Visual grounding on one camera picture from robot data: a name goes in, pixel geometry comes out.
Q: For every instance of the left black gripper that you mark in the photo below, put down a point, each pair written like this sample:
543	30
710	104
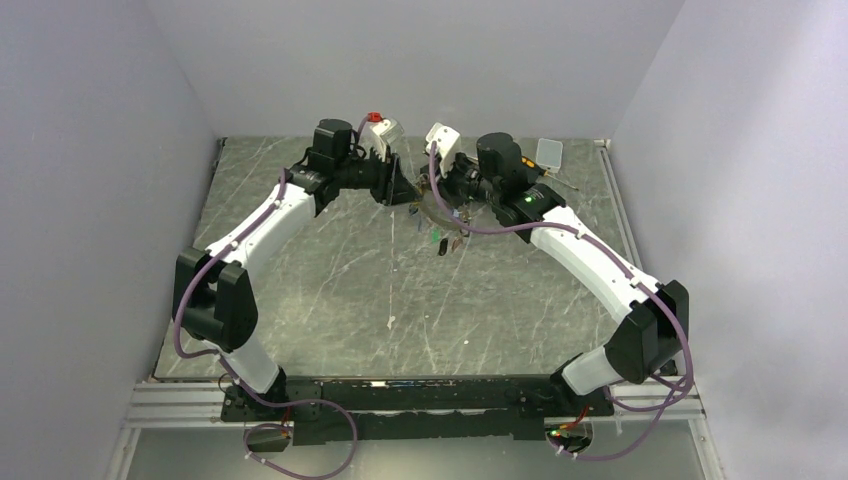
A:
393	188

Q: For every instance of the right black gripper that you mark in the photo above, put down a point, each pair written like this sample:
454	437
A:
445	183

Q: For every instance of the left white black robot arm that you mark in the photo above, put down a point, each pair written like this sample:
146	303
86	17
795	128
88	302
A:
214	307

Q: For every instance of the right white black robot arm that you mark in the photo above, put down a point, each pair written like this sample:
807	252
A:
651	317

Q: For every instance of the clear plastic container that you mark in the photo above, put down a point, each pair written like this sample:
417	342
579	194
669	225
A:
549	154

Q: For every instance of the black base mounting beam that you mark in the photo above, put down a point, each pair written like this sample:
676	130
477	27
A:
331	409

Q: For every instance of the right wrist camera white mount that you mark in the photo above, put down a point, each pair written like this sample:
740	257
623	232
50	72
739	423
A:
448	144

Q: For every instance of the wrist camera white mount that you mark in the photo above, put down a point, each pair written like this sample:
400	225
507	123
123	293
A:
381	135
448	144

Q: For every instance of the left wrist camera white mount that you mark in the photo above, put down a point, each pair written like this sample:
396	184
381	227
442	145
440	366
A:
381	135

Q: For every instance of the yellow black handled screwdriver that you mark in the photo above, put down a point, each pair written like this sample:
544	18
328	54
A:
546	173

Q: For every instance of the aluminium frame rail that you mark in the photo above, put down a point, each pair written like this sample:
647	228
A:
175	405

